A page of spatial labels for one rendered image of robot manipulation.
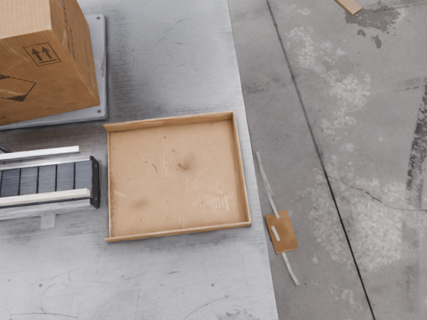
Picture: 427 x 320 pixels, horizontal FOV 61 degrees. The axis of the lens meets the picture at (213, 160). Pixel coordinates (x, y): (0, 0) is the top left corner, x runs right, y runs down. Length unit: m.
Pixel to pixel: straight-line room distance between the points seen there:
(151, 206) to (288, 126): 1.13
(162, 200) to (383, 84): 1.50
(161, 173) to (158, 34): 0.38
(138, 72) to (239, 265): 0.53
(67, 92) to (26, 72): 0.10
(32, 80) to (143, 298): 0.49
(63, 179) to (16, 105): 0.19
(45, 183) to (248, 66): 1.35
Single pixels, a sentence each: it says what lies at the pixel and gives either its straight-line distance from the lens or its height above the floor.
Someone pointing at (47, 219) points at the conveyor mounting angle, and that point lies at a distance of 0.88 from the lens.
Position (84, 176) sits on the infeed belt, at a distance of 0.82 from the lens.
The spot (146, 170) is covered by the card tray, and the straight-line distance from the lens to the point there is 0.84.
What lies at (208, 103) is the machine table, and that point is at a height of 0.83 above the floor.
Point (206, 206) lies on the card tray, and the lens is 0.80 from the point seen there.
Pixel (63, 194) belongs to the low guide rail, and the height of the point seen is 0.91.
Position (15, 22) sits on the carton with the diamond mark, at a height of 1.12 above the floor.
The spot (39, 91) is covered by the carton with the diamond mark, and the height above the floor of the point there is 0.95.
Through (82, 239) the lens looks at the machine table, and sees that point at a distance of 0.84.
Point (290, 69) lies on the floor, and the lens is 1.98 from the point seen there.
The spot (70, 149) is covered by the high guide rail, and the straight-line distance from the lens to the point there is 0.76.
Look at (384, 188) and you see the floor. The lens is 1.84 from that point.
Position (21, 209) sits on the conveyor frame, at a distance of 0.86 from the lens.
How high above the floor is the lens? 1.62
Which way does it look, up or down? 70 degrees down
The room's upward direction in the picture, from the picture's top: 2 degrees counter-clockwise
